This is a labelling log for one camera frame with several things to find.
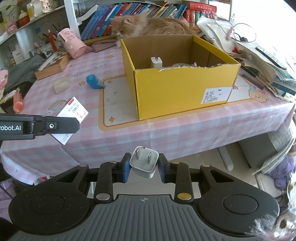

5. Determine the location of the small white red box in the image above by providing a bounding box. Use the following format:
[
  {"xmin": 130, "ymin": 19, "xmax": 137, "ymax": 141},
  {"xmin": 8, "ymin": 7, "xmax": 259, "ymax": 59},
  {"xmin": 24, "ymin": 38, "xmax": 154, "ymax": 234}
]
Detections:
[{"xmin": 51, "ymin": 97, "xmax": 89, "ymax": 145}]

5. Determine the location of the blue crumpled ball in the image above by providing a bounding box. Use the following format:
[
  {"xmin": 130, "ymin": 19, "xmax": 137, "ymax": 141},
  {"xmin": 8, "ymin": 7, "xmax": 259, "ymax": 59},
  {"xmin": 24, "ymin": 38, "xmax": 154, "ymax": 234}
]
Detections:
[{"xmin": 86, "ymin": 74, "xmax": 105, "ymax": 89}]

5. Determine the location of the orange fluffy cat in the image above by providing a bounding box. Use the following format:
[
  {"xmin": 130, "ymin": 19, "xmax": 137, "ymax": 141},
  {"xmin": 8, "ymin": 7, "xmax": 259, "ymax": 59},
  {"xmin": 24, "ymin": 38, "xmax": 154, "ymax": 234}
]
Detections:
[{"xmin": 110, "ymin": 14, "xmax": 194, "ymax": 48}]

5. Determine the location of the pile of papers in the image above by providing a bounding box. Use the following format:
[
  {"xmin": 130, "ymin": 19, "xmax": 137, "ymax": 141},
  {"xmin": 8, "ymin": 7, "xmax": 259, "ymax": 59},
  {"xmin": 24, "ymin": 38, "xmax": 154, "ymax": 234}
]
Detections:
[{"xmin": 197, "ymin": 16, "xmax": 295, "ymax": 102}]

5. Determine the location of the yellow cardboard box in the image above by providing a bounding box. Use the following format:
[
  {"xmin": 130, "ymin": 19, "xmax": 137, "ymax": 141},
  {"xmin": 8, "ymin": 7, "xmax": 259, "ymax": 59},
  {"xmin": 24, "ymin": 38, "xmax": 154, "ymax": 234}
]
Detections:
[{"xmin": 121, "ymin": 35, "xmax": 240, "ymax": 120}]

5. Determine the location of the white bookshelf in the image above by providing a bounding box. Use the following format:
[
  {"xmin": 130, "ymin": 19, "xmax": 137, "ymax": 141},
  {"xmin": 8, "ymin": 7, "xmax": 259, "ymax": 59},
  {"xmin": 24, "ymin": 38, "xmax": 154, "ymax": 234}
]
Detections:
[{"xmin": 0, "ymin": 0, "xmax": 232, "ymax": 65}]

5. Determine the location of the mauve folded cloth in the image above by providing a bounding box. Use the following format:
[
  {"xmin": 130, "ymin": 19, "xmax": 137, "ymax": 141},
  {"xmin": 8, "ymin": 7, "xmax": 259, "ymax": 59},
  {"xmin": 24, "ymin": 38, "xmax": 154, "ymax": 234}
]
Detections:
[{"xmin": 91, "ymin": 39, "xmax": 117, "ymax": 52}]

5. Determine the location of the orange pink bottle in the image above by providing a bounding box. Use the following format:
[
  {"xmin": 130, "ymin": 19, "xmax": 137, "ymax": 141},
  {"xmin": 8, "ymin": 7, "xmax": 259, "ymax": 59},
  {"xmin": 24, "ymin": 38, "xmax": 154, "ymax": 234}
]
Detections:
[{"xmin": 13, "ymin": 91, "xmax": 24, "ymax": 113}]

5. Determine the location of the wooden chess board box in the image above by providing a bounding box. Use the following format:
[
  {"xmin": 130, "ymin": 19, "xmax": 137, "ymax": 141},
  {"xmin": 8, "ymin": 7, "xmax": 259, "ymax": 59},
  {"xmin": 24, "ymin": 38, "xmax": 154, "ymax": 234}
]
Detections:
[{"xmin": 35, "ymin": 49, "xmax": 71, "ymax": 80}]

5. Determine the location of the small white plug charger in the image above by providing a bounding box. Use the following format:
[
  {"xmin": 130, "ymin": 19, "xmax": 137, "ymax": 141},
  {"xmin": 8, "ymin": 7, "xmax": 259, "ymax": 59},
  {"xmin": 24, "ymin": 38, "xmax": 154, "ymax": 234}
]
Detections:
[{"xmin": 129, "ymin": 146, "xmax": 159, "ymax": 179}]

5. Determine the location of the pink checkered tablecloth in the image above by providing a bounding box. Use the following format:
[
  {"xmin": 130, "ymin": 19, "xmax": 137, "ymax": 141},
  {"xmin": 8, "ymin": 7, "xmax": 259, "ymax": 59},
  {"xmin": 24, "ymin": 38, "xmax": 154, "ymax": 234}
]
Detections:
[{"xmin": 1, "ymin": 47, "xmax": 295, "ymax": 184}]

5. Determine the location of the white large power adapter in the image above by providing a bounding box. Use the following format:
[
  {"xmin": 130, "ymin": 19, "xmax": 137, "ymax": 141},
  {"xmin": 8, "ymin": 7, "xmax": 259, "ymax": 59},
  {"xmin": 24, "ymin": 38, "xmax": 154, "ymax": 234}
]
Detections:
[{"xmin": 151, "ymin": 56, "xmax": 163, "ymax": 69}]

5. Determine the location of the beige eraser block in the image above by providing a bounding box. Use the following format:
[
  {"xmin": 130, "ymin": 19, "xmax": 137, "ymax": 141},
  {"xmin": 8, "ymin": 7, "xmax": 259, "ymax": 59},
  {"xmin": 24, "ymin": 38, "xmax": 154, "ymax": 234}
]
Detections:
[{"xmin": 53, "ymin": 77, "xmax": 70, "ymax": 94}]

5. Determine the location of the pink cylindrical case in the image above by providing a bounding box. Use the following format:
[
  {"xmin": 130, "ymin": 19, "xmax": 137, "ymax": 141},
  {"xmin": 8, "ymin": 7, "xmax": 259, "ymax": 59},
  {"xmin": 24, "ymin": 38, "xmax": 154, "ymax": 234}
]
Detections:
[{"xmin": 58, "ymin": 28, "xmax": 87, "ymax": 59}]

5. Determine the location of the grey folded cloth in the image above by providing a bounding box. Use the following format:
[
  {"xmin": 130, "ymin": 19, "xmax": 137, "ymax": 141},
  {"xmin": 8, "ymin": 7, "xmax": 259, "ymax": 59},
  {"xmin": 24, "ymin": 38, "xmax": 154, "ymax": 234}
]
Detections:
[{"xmin": 4, "ymin": 54, "xmax": 46, "ymax": 91}]

